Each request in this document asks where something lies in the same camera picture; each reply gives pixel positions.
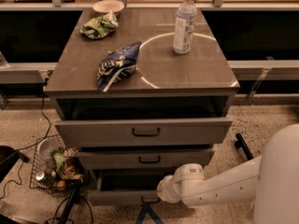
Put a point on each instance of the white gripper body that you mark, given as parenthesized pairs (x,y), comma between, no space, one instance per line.
(168,188)

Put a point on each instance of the grey drawer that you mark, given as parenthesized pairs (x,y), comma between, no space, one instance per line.
(147,158)
(142,132)
(126,186)

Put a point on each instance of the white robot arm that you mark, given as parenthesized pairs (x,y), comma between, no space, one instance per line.
(271,179)

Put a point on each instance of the grey drawer cabinet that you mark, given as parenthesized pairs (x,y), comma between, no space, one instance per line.
(165,85)

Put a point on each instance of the blue tape cross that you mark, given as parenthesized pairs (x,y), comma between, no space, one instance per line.
(146,210)

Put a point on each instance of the black stand base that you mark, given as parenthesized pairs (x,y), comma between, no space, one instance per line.
(240,143)

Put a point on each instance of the black tripod leg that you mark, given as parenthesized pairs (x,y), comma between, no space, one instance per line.
(63,211)

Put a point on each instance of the brown snack bag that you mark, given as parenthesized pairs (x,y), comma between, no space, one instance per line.
(68,166)

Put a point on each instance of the metal can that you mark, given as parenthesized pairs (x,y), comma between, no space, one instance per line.
(44,178)

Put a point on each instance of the clear cup in basket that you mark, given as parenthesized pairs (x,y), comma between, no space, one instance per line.
(46,147)

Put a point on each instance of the blue chip bag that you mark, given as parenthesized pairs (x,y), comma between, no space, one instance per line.
(117,65)

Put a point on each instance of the clear plastic water bottle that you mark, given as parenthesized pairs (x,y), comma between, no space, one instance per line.
(184,27)

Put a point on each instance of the green chip bag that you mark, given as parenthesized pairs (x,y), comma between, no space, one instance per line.
(101,26)

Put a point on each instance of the white bowl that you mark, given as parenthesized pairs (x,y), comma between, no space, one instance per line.
(105,6)

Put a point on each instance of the wire basket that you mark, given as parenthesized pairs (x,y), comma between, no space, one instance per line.
(58,185)

